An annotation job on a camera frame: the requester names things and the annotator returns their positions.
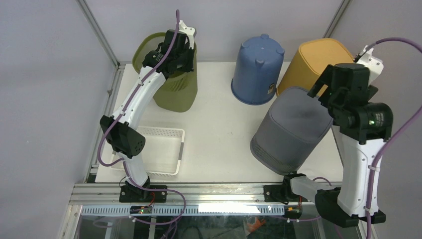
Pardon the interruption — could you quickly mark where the white slotted cable duct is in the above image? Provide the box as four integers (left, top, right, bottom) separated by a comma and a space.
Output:
81, 203, 285, 217

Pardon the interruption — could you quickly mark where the blue plastic bucket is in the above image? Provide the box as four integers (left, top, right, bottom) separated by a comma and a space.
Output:
231, 34, 285, 105

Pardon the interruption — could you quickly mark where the yellow ribbed basket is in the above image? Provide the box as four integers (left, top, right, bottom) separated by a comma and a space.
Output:
276, 38, 353, 96

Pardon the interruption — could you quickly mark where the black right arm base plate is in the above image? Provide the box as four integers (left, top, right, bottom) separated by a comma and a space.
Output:
263, 184, 299, 204

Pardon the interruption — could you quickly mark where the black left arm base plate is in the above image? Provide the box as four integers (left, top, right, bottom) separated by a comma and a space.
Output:
118, 184, 167, 203

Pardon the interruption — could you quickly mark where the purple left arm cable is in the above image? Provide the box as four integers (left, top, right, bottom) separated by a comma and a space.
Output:
96, 9, 181, 168

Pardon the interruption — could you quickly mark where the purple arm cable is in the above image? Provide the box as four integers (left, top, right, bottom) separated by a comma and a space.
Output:
96, 9, 181, 168
364, 37, 422, 239

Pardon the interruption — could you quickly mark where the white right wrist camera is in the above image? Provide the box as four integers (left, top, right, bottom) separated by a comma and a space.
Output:
354, 45, 384, 85

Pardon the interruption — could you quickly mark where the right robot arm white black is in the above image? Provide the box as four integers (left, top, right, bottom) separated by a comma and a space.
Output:
280, 63, 393, 228

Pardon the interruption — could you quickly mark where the dark grey basket liner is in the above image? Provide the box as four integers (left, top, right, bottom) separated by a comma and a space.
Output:
250, 87, 333, 175

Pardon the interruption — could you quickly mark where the aluminium frame rail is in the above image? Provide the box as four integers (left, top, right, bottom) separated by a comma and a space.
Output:
69, 182, 273, 205

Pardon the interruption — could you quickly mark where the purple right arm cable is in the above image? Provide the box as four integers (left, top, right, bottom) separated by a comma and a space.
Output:
364, 37, 422, 239

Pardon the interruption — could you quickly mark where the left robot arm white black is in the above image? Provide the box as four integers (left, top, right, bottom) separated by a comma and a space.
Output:
97, 26, 196, 202

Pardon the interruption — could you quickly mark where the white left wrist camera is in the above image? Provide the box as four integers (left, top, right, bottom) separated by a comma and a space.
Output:
179, 20, 197, 48

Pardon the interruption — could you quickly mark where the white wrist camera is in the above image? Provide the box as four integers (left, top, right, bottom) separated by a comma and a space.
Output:
354, 45, 384, 85
179, 20, 197, 48

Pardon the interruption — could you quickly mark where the olive green ribbed basket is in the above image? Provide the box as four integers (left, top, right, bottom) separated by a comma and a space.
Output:
132, 32, 198, 113

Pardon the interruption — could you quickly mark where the white perforated plastic tray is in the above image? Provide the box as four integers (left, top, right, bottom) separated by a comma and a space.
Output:
110, 126, 186, 175

